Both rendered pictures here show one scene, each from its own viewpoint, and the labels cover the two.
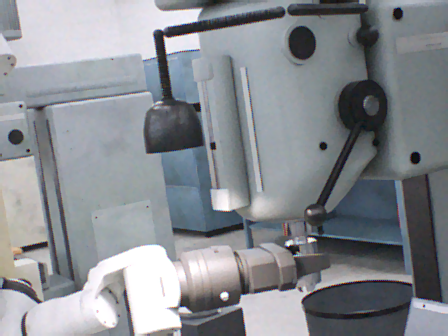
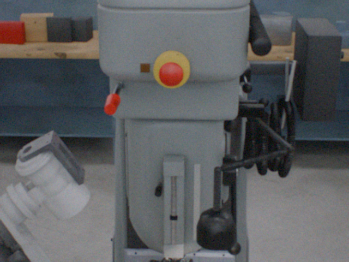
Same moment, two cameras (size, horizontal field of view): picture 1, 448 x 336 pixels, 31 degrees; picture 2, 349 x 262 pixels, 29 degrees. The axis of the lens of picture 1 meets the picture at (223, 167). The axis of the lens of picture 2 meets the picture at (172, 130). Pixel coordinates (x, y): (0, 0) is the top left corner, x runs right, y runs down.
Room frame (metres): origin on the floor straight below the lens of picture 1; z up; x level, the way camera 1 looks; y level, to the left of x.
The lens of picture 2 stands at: (0.43, 0.98, 2.06)
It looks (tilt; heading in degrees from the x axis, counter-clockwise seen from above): 21 degrees down; 304
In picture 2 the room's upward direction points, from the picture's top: straight up
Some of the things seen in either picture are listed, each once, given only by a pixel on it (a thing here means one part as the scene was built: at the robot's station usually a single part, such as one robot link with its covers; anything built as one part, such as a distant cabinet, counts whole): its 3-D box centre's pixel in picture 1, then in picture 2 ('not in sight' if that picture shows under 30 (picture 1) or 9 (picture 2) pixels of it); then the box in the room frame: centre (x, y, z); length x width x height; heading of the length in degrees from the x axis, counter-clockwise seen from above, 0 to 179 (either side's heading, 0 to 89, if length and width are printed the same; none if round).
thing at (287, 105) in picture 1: (285, 104); (176, 171); (1.16, -0.10, 1.47); 0.21 x 0.19 x 0.32; 32
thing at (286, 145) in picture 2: (330, 9); (273, 135); (0.96, -0.15, 1.58); 0.17 x 0.01 x 0.01; 140
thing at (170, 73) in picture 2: not in sight; (171, 73); (1.02, 0.12, 1.76); 0.04 x 0.03 x 0.04; 32
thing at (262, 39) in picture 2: not in sight; (250, 20); (1.05, -0.20, 1.79); 0.45 x 0.04 x 0.04; 122
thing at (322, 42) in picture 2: not in sight; (317, 68); (1.03, -0.53, 1.62); 0.20 x 0.09 x 0.21; 122
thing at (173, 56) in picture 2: not in sight; (172, 69); (1.03, 0.10, 1.76); 0.06 x 0.02 x 0.06; 32
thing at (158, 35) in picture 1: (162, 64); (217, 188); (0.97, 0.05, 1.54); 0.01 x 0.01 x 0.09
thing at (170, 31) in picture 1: (228, 21); (258, 158); (0.93, -0.03, 1.58); 0.17 x 0.01 x 0.01; 67
